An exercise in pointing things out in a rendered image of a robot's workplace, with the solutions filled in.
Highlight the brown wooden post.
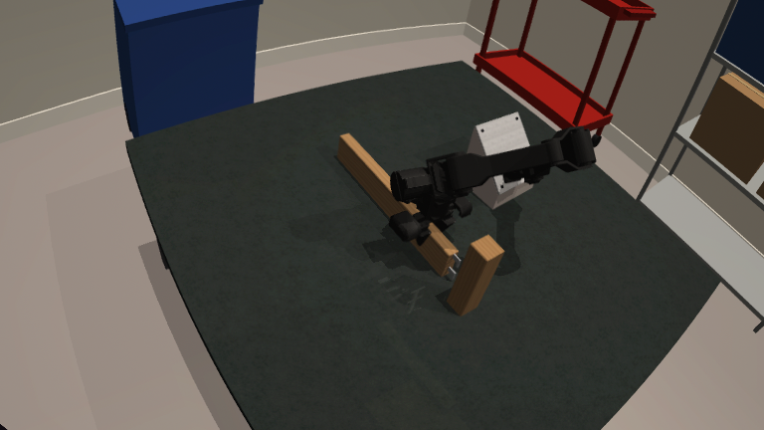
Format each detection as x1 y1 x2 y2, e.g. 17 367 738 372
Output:
447 234 505 317

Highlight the wooden side rail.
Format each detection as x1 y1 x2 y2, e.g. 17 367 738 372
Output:
337 133 462 280

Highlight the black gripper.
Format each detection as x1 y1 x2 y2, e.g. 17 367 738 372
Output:
389 194 473 246

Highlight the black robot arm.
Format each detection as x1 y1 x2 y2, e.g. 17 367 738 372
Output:
390 125 597 211

